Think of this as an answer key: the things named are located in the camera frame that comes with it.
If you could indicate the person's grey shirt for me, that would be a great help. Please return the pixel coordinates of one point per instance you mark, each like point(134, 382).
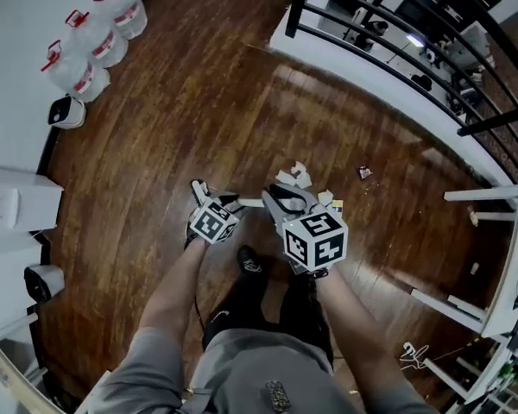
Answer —
point(250, 373)

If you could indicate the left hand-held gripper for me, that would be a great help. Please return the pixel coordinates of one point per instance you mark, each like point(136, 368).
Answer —
point(211, 224)

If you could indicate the black stair railing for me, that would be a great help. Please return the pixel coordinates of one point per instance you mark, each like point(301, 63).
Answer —
point(300, 7)

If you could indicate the white table beige edge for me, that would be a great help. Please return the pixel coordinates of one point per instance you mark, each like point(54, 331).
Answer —
point(13, 327)

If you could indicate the clear water jug red cap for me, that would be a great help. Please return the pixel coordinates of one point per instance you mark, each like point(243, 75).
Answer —
point(75, 73)
point(123, 7)
point(99, 39)

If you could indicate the yellow black hazard tape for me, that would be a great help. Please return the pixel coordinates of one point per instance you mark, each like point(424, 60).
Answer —
point(457, 348)

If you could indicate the white broom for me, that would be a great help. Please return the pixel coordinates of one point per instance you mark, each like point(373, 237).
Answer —
point(250, 202)

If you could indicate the person's right forearm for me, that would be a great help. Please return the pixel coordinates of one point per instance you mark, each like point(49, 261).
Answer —
point(362, 339)

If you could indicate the small white bin black liner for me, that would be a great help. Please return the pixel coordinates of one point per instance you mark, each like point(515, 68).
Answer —
point(69, 112)

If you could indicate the person's left shoe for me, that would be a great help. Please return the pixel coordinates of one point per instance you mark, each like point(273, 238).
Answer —
point(248, 259)

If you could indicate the person's left forearm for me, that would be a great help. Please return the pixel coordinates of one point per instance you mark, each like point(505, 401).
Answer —
point(172, 291)

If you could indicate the person's black trousers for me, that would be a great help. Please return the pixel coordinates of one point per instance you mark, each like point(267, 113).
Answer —
point(241, 309)

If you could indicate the white paper scrap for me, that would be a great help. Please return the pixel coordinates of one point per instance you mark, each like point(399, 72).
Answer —
point(293, 175)

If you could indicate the small brown wrapper scrap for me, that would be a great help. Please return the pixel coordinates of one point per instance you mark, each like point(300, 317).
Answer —
point(364, 172)

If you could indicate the grey bin black bag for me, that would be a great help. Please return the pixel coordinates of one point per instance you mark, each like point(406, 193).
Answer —
point(47, 283)

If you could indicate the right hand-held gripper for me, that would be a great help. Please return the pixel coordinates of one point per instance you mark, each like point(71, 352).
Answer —
point(315, 242)

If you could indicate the white desk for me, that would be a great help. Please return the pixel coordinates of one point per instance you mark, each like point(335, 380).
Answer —
point(449, 380)
point(479, 195)

